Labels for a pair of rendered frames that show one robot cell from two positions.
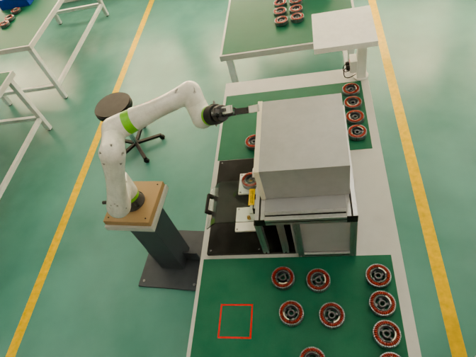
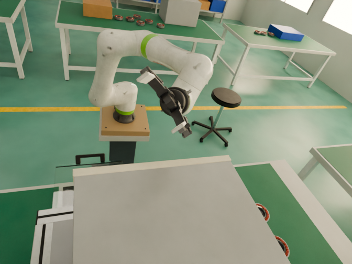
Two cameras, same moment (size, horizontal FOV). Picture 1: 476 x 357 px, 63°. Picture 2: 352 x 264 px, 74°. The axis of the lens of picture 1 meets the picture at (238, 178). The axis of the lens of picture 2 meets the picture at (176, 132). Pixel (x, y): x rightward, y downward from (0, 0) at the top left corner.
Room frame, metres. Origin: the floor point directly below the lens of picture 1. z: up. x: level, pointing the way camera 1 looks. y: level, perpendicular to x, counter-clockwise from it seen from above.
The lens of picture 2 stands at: (0.94, -0.45, 1.79)
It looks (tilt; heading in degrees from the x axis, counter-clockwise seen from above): 40 degrees down; 43
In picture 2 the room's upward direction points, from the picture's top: 15 degrees clockwise
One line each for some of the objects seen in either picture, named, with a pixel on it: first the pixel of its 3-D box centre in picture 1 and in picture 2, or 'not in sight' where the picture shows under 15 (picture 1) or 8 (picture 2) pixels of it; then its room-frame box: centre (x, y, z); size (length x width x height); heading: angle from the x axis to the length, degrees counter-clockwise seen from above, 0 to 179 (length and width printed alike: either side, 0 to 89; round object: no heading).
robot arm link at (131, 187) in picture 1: (122, 188); (124, 97); (1.56, 0.65, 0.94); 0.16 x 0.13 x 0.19; 174
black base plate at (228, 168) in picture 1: (253, 202); not in sight; (1.29, -0.04, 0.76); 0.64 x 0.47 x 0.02; 160
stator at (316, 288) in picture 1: (318, 280); not in sight; (0.73, -0.20, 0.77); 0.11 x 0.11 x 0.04
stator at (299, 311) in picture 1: (291, 313); not in sight; (0.62, -0.02, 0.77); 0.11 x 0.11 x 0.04
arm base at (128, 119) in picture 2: (122, 199); (123, 108); (1.59, 0.70, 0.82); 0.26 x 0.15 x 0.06; 71
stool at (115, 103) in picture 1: (126, 125); (220, 114); (2.95, 0.81, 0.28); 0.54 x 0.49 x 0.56; 70
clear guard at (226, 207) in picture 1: (239, 203); (91, 191); (1.11, 0.03, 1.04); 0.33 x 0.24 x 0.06; 70
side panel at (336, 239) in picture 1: (325, 238); not in sight; (0.85, -0.29, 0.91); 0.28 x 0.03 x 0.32; 70
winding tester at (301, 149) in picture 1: (301, 145); (172, 249); (1.17, -0.32, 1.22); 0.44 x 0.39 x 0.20; 160
